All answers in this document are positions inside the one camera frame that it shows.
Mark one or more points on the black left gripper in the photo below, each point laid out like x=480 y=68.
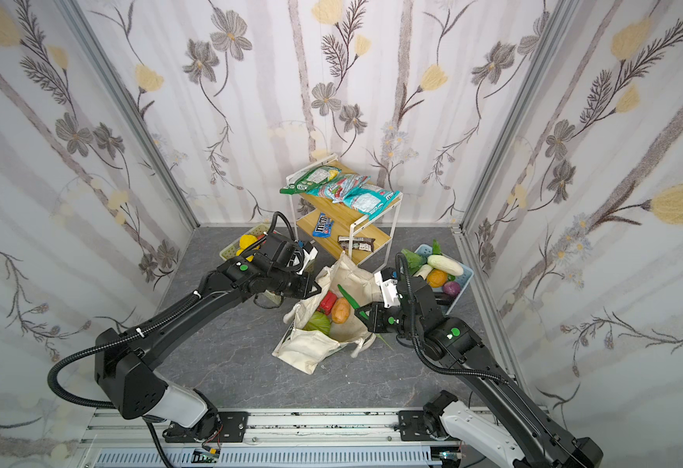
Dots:
x=305 y=284

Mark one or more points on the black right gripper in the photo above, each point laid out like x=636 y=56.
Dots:
x=374 y=317

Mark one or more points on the green cucumber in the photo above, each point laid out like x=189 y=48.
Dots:
x=368 y=342

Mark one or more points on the red bell pepper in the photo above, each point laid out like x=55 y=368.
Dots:
x=326 y=305

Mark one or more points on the orange potato vegetable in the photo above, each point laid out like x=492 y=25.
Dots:
x=341 y=311

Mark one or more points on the green cabbage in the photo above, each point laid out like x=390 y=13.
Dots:
x=319 y=322

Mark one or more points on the cream canvas grocery bag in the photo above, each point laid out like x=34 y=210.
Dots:
x=304 y=350

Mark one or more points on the small purple onion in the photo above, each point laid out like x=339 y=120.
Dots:
x=452 y=289

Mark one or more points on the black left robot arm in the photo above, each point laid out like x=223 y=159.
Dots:
x=126 y=363

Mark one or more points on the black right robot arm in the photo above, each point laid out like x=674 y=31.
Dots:
x=482 y=374

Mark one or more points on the teal red snack bag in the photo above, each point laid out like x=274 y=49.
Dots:
x=337 y=189

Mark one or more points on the green snack bag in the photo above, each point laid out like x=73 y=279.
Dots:
x=311 y=180

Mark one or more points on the teal white snack bag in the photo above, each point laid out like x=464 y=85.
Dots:
x=370 y=200

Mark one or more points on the blue candy packet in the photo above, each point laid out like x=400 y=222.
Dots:
x=323 y=227

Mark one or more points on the pale green perforated fruit basket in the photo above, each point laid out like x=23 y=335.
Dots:
x=236 y=247

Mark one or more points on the yellow wrinkled bell pepper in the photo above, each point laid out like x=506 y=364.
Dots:
x=246 y=241

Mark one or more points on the green leafy vegetable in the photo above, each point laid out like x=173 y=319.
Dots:
x=416 y=261

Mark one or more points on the white shelf rack with wood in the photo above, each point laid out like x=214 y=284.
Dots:
x=347 y=222

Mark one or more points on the brown chocolate bar wrapper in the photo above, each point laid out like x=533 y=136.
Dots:
x=361 y=244

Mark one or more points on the white radish vegetable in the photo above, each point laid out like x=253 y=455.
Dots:
x=446 y=265

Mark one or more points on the light blue vegetable basket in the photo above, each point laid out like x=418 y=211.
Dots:
x=446 y=303

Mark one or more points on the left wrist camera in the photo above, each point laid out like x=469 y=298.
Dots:
x=282 y=251

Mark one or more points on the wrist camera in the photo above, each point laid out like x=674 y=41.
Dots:
x=282 y=251
x=387 y=281

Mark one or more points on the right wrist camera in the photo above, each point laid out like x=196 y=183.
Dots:
x=387 y=281

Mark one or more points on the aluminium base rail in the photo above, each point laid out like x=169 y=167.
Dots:
x=279 y=438

